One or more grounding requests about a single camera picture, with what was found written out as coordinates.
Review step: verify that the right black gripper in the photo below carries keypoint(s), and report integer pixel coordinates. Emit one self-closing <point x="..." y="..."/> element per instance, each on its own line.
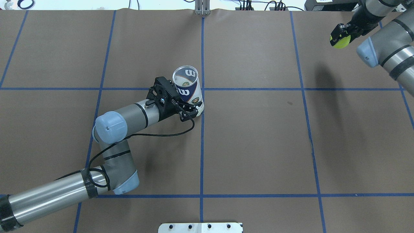
<point x="361" y="21"/>

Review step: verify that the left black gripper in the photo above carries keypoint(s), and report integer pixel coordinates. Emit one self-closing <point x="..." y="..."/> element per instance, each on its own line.
<point x="169" y="109"/>

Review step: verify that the yellow tennis ball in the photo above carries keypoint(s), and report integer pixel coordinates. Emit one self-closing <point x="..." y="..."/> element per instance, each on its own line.
<point x="340" y="43"/>

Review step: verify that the clear tennis ball can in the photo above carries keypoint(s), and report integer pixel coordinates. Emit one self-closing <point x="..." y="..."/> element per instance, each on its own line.
<point x="188" y="85"/>

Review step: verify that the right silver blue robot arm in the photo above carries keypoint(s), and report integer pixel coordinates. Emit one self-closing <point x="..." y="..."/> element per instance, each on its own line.
<point x="390" y="47"/>

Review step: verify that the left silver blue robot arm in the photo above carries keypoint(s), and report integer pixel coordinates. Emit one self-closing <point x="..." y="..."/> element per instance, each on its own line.
<point x="118" y="173"/>

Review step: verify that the black box with label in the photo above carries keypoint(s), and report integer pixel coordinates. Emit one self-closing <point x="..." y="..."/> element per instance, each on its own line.
<point x="331" y="5"/>

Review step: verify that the brown paper table cover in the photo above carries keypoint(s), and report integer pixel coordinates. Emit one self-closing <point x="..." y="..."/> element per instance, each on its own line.
<point x="296" y="136"/>

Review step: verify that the aluminium frame post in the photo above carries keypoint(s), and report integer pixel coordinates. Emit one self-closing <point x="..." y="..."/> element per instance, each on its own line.
<point x="202" y="7"/>

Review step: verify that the white camera mast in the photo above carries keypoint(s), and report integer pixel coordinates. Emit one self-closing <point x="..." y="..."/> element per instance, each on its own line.
<point x="212" y="227"/>

